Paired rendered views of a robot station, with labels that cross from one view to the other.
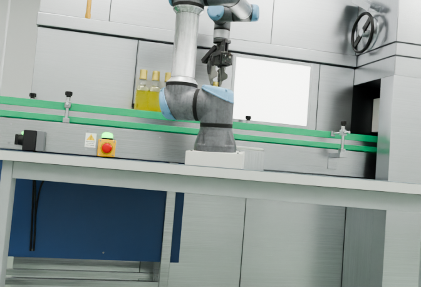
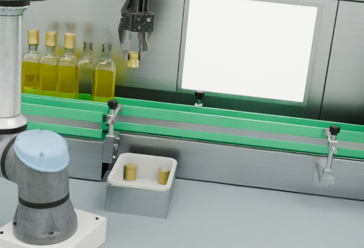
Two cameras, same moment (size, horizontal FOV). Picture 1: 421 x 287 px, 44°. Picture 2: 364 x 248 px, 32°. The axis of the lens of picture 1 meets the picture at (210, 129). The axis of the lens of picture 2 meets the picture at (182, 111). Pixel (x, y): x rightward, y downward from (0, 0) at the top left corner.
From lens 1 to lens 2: 1.26 m
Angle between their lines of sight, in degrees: 27
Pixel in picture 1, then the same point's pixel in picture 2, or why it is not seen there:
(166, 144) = not seen: hidden behind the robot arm
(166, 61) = (80, 4)
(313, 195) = not seen: outside the picture
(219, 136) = (34, 222)
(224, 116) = (41, 194)
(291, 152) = (252, 159)
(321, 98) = (335, 57)
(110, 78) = not seen: hidden behind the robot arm
